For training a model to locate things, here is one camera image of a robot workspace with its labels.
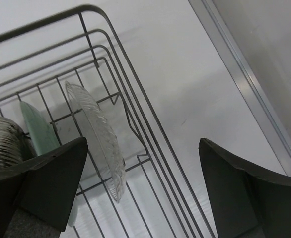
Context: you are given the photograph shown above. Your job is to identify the smoky glass square plate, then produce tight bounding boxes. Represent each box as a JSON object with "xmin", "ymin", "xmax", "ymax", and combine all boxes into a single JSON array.
[{"xmin": 0, "ymin": 117, "xmax": 36, "ymax": 170}]

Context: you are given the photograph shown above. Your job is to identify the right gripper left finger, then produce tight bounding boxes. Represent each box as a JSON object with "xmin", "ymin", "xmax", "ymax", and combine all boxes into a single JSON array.
[{"xmin": 0, "ymin": 137, "xmax": 88, "ymax": 238}]

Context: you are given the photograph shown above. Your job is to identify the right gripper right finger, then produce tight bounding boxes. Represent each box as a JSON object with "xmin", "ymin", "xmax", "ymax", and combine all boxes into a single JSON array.
[{"xmin": 199, "ymin": 138, "xmax": 291, "ymax": 238}]

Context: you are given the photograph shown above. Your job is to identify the grey wire dish rack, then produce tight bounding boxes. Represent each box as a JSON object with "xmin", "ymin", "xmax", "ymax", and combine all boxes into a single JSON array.
[{"xmin": 0, "ymin": 4, "xmax": 216, "ymax": 238}]

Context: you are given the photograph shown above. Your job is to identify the clear glass square plate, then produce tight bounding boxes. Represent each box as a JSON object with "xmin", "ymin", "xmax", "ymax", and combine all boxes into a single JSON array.
[{"xmin": 65, "ymin": 81, "xmax": 126, "ymax": 203}]

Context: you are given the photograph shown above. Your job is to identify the right side aluminium rail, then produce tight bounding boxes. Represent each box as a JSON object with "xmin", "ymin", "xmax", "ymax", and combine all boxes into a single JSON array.
[{"xmin": 189, "ymin": 0, "xmax": 291, "ymax": 177}]

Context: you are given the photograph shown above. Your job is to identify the blue patterned round plate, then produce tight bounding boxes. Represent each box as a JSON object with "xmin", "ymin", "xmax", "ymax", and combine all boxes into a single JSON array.
[{"xmin": 20, "ymin": 101, "xmax": 84, "ymax": 232}]

